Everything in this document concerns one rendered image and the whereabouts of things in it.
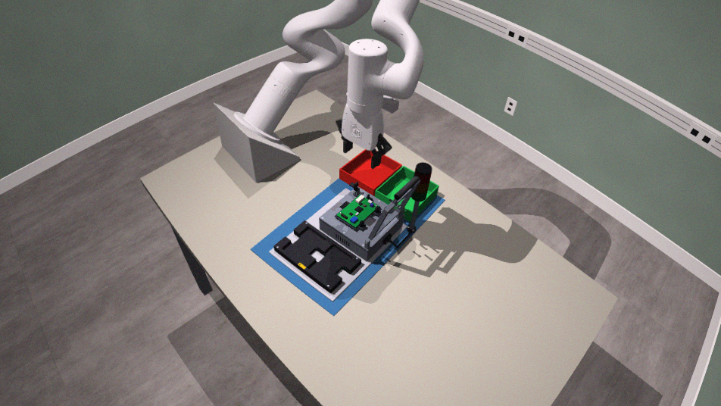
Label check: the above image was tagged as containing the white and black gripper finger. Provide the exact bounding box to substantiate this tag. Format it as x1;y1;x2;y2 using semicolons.
336;118;353;153
371;133;392;169

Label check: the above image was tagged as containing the red bin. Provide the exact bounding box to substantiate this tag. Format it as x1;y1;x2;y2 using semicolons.
339;149;402;196

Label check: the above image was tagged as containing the green bin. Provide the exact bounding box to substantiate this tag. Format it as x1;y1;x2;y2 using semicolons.
375;166;439;222

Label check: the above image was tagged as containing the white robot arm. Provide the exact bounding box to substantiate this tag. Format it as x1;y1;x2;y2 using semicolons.
234;0;424;142

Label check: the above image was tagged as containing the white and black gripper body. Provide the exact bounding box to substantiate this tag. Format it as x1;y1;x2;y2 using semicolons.
342;104;384;151

